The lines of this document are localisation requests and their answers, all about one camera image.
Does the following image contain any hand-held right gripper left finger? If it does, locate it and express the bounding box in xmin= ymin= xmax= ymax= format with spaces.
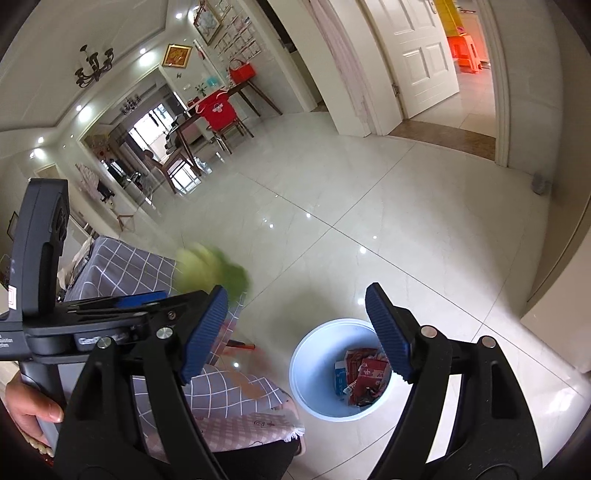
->
xmin=54 ymin=285 xmax=232 ymax=480

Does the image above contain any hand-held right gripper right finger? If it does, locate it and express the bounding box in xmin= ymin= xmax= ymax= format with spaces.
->
xmin=365 ymin=282 xmax=544 ymax=480

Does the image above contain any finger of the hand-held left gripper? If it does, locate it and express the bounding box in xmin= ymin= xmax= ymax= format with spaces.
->
xmin=64 ymin=289 xmax=212 ymax=325

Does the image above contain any red brown snack bag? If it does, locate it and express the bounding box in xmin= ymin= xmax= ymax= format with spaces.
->
xmin=346 ymin=348 xmax=391 ymax=407

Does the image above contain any green wrapper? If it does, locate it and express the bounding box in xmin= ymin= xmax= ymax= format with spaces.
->
xmin=175 ymin=247 xmax=253 ymax=306

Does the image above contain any white blue plastic bin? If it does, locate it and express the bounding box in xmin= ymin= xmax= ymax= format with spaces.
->
xmin=288 ymin=318 xmax=394 ymax=421

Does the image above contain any person's left hand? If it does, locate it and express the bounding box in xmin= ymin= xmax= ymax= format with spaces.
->
xmin=4 ymin=369 xmax=65 ymax=446

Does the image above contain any grey checked cloth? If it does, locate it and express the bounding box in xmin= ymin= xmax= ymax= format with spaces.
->
xmin=62 ymin=235 xmax=296 ymax=462

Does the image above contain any blue white packet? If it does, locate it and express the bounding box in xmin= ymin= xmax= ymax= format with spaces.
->
xmin=333 ymin=361 xmax=350 ymax=398

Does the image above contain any pink patterned cloth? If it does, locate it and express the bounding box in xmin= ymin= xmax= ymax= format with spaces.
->
xmin=139 ymin=399 xmax=306 ymax=463

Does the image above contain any wooden chair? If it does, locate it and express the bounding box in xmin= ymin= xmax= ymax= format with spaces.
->
xmin=163 ymin=124 xmax=205 ymax=182
xmin=210 ymin=115 xmax=256 ymax=155

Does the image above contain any wooden dining table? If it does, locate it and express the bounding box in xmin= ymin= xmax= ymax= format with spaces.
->
xmin=164 ymin=82 xmax=284 ymax=193

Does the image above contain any black chandelier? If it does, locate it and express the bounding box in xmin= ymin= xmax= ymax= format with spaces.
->
xmin=75 ymin=45 xmax=116 ymax=88

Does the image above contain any white panel door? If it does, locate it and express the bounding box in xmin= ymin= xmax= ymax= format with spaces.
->
xmin=362 ymin=0 xmax=461 ymax=121

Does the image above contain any orange plastic stool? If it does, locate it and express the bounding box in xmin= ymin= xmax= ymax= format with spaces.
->
xmin=445 ymin=34 xmax=484 ymax=75

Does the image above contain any cream bead bracelet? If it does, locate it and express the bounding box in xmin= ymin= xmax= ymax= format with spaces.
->
xmin=27 ymin=435 xmax=55 ymax=457

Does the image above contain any red gold framed wall picture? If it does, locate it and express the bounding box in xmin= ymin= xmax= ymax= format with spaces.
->
xmin=161 ymin=43 xmax=194 ymax=70

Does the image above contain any framed floral wall picture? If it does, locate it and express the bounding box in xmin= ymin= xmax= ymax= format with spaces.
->
xmin=192 ymin=1 xmax=223 ymax=46

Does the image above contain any row of wall certificates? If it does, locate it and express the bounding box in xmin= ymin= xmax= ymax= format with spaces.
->
xmin=216 ymin=0 xmax=262 ymax=63

